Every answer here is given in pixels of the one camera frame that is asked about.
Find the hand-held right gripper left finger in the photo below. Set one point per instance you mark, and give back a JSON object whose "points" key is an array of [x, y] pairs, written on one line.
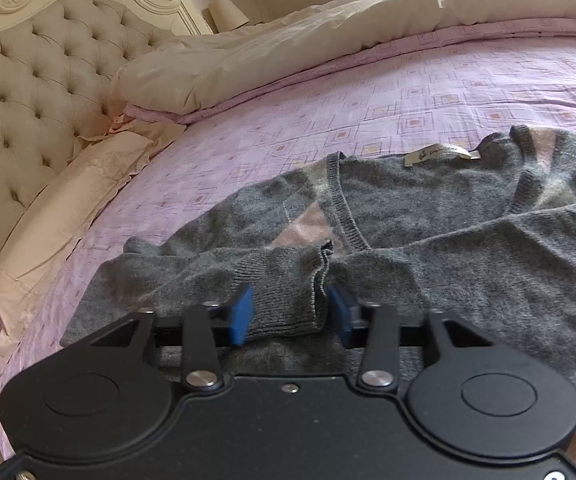
{"points": [[240, 317]]}

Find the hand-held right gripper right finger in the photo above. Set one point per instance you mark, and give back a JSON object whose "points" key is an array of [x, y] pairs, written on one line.
{"points": [[339, 312]]}

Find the grey knit sweater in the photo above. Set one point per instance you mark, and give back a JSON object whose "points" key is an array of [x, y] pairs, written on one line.
{"points": [[432, 240]]}

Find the beige pillow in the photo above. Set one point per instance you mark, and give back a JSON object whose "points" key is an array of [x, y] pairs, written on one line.
{"points": [[63, 220]]}

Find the pink patterned bed sheet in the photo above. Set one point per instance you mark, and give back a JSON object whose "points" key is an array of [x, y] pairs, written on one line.
{"points": [[367, 100]]}

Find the beige duvet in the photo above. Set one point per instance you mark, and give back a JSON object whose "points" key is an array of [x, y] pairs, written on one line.
{"points": [[347, 30]]}

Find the beige lamp shade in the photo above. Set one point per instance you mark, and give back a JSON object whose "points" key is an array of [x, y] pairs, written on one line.
{"points": [[227, 12]]}

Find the beige tufted headboard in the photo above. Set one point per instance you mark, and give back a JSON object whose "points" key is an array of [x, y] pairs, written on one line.
{"points": [[28, 85]]}

